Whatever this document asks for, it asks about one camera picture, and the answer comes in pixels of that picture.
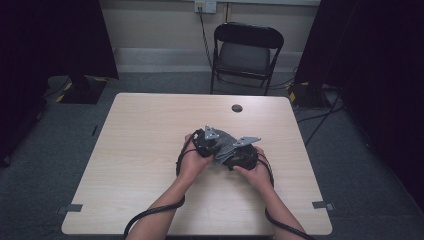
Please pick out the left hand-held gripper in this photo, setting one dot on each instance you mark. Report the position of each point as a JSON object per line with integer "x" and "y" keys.
{"x": 204, "y": 145}

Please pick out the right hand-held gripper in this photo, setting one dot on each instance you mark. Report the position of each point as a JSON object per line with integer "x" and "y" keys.
{"x": 245, "y": 158}

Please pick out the grey tape strip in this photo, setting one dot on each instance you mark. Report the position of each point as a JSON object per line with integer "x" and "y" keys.
{"x": 71, "y": 208}
{"x": 321, "y": 205}

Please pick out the person's left hand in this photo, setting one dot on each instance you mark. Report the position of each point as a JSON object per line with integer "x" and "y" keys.
{"x": 191, "y": 165}

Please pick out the dark curtain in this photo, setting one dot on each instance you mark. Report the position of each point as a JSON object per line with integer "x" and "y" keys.
{"x": 50, "y": 36}
{"x": 376, "y": 66}

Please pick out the person's right hand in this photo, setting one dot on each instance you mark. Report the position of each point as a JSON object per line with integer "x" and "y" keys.
{"x": 260, "y": 176}

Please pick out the black stand base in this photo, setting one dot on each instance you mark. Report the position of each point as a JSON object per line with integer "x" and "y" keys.
{"x": 83, "y": 91}
{"x": 308, "y": 96}

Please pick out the black folding chair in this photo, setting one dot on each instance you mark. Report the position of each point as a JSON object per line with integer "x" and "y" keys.
{"x": 245, "y": 58}

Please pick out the white wall socket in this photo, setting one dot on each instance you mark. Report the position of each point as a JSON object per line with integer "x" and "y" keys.
{"x": 205, "y": 5}

